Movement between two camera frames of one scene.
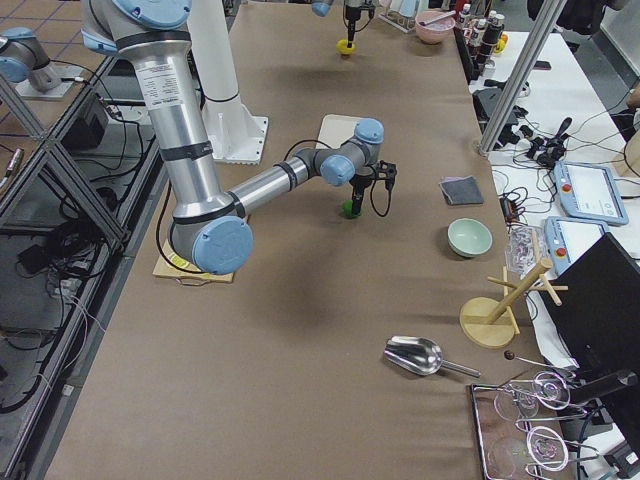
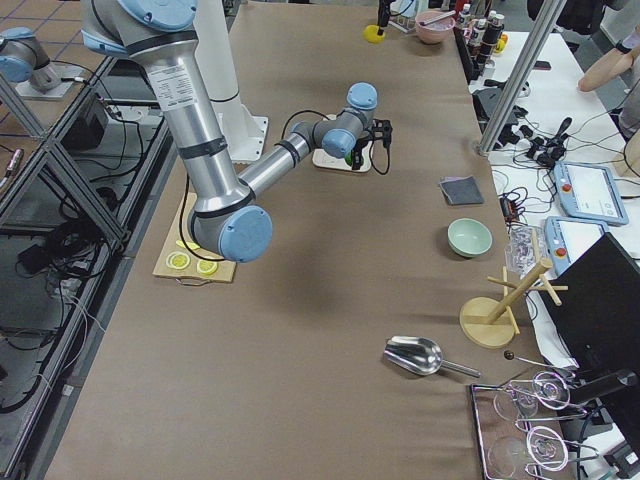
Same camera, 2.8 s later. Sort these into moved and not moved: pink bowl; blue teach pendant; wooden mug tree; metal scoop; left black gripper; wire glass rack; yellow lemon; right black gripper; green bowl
Moved: right black gripper; left black gripper; yellow lemon
Not moved: green bowl; wooden mug tree; metal scoop; wire glass rack; pink bowl; blue teach pendant
